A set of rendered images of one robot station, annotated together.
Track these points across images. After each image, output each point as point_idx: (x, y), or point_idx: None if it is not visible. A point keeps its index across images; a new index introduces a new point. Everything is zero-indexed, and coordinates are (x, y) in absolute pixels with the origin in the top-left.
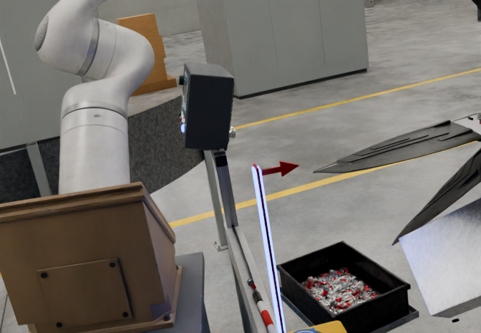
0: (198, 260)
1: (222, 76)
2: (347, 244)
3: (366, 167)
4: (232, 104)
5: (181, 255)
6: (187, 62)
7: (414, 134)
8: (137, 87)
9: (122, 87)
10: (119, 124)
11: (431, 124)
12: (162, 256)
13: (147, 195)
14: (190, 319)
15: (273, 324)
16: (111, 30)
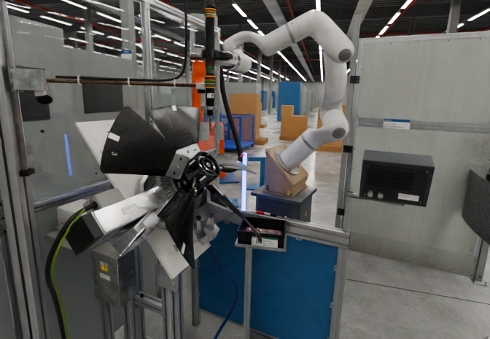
0: (294, 200)
1: (364, 157)
2: (279, 235)
3: (218, 154)
4: (364, 174)
5: (302, 200)
6: (426, 155)
7: (225, 163)
8: (324, 138)
9: (310, 133)
10: (299, 142)
11: (227, 167)
12: (273, 176)
13: (267, 154)
14: (263, 193)
15: (256, 211)
16: (327, 114)
